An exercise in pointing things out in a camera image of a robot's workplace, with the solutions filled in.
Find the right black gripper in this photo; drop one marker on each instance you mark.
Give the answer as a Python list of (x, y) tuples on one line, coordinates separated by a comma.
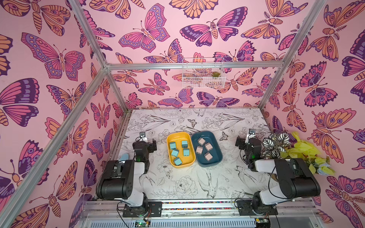
[(241, 143)]

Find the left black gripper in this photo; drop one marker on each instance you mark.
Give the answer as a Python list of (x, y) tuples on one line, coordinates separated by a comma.
[(152, 147)]

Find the teal plug one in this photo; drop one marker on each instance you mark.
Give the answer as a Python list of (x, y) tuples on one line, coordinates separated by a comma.
[(172, 145)]

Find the teal plug four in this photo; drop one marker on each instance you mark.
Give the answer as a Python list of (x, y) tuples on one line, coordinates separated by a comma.
[(174, 152)]

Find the yellow storage tray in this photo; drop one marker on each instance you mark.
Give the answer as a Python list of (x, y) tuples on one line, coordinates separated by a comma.
[(178, 137)]

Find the teal plug two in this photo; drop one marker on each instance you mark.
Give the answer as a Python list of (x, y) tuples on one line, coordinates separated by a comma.
[(184, 144)]

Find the pink plug two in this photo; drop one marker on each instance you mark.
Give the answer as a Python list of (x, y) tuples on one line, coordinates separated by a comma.
[(208, 146)]

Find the teal plug three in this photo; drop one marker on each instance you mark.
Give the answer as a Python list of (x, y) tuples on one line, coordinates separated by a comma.
[(186, 152)]

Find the pink plug four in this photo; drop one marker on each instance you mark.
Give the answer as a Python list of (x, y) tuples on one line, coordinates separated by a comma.
[(208, 156)]

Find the dark teal storage tray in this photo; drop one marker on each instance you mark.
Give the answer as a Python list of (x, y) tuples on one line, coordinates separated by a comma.
[(215, 152)]

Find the pink plug one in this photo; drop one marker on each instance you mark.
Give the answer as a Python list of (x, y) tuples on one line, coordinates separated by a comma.
[(201, 141)]

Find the pink plug three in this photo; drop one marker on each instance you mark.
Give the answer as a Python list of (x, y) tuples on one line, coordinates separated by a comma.
[(199, 150)]

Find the teal plug five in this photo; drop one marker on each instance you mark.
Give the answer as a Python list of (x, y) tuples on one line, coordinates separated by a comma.
[(177, 161)]

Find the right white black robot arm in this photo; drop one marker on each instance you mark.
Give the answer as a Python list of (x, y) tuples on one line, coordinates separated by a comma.
[(295, 180)]

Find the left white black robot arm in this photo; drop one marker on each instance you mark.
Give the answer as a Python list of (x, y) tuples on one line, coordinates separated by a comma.
[(120, 181)]

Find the light blue brush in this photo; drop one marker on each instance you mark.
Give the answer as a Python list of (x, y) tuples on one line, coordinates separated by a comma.
[(124, 157)]

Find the green potted plant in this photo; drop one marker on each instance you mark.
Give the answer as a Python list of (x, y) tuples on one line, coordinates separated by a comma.
[(289, 146)]

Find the small green plant in basket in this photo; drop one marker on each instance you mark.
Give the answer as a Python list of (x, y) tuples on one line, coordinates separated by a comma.
[(215, 74)]

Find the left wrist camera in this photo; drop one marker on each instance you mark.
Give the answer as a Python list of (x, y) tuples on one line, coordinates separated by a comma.
[(142, 137)]

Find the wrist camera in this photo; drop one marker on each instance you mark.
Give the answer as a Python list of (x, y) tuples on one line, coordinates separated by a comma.
[(251, 133), (142, 137)]

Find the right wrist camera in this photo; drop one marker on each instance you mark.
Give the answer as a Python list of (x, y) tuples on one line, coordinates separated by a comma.
[(251, 133)]

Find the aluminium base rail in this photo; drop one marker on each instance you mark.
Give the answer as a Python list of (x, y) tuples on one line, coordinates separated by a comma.
[(202, 213)]

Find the white wire basket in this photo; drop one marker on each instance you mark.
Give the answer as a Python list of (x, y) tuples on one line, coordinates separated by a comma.
[(197, 74)]

